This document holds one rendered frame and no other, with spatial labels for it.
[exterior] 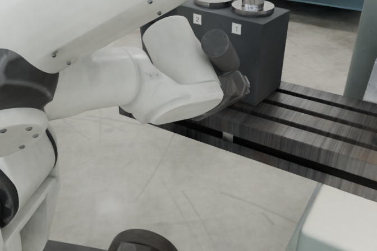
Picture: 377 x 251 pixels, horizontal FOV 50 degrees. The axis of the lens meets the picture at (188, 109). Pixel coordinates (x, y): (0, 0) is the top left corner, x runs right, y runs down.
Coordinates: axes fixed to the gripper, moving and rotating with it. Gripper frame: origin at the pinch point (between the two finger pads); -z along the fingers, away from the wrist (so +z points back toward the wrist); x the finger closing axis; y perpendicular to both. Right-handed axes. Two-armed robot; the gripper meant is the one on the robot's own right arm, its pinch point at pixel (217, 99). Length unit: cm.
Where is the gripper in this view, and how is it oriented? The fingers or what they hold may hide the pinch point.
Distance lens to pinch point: 74.2
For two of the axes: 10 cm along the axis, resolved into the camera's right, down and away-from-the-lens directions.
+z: -2.6, -1.4, -9.6
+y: -4.1, -8.8, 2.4
